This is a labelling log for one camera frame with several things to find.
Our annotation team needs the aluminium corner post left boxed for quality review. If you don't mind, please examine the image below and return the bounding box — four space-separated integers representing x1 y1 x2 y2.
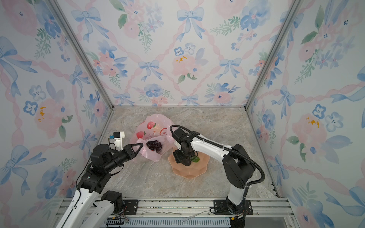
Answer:
46 0 114 111

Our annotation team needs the aluminium corner post right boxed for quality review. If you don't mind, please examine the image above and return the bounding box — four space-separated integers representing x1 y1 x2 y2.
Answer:
244 0 302 112

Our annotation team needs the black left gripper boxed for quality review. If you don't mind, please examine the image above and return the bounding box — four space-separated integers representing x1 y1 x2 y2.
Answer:
105 142 143 174

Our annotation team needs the pink plastic bag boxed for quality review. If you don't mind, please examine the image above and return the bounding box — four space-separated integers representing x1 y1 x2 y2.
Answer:
130 114 175 162

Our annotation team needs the aluminium corner post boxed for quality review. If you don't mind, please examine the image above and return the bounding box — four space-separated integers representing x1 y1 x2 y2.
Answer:
244 0 302 112
46 0 114 111

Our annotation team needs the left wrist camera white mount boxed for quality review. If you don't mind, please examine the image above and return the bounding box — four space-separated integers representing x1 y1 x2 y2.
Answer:
109 132 125 151

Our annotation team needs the orange green papaya fruit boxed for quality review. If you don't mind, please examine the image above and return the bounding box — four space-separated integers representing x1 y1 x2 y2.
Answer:
190 155 200 163

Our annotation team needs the pink scalloped fruit plate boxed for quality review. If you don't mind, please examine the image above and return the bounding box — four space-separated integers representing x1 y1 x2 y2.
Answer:
168 153 210 179

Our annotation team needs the black corrugated cable right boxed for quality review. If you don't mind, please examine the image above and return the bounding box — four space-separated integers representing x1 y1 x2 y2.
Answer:
169 124 266 187

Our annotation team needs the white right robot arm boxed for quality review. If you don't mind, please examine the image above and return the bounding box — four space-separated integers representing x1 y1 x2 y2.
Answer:
170 125 256 216

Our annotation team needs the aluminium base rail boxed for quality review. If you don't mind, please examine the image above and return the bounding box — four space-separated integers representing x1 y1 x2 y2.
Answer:
55 197 300 228

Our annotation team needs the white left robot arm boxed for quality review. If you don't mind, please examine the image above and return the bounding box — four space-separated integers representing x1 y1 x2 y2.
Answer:
56 143 143 228

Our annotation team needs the purple grape bunch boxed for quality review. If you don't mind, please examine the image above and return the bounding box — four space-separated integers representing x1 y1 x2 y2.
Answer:
146 140 163 153

